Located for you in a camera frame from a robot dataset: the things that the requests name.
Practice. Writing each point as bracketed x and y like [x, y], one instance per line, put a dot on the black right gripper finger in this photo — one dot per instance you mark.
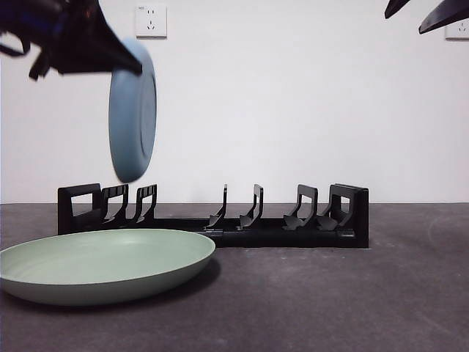
[448, 14]
[397, 6]

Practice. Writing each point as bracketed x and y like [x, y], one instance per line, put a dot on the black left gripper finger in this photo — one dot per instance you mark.
[88, 58]
[106, 33]

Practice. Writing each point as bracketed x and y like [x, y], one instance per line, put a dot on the blue round plate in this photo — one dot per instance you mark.
[128, 128]

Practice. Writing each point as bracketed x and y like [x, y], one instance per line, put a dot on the green round plate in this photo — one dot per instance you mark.
[110, 256]

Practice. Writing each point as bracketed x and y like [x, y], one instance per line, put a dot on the black plastic plate rack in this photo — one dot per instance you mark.
[256, 240]

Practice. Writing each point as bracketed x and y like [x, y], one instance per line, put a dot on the white wall socket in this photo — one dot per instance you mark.
[460, 32]
[152, 22]

